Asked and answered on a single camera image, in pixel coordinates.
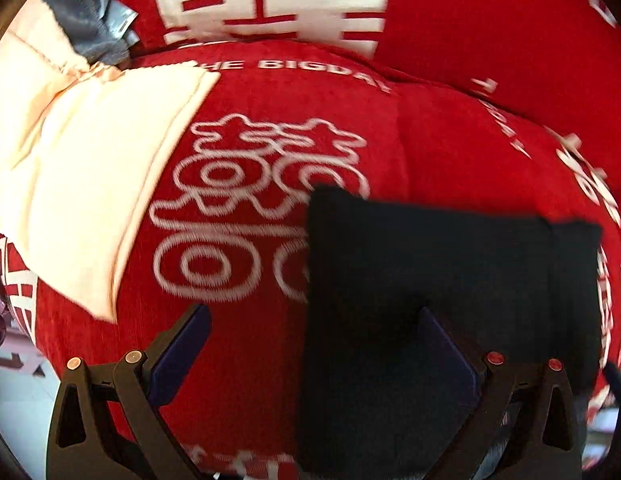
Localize black pants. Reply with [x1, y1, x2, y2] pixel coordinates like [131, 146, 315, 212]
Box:
[295, 185, 604, 478]

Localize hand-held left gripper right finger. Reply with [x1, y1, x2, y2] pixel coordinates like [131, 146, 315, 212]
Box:
[418, 306, 586, 480]

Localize red printed folded quilt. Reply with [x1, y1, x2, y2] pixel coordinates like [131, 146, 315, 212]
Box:
[125, 0, 621, 181]

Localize cream quilted cloth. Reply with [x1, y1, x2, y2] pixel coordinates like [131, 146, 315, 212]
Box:
[0, 0, 221, 323]

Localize grey fuzzy cloth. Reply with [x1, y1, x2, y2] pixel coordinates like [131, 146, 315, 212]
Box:
[35, 0, 138, 68]

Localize red printed blanket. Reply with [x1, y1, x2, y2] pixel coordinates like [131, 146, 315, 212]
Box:
[0, 50, 621, 480]

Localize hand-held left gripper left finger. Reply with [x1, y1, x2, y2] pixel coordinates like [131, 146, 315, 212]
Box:
[45, 303, 212, 480]

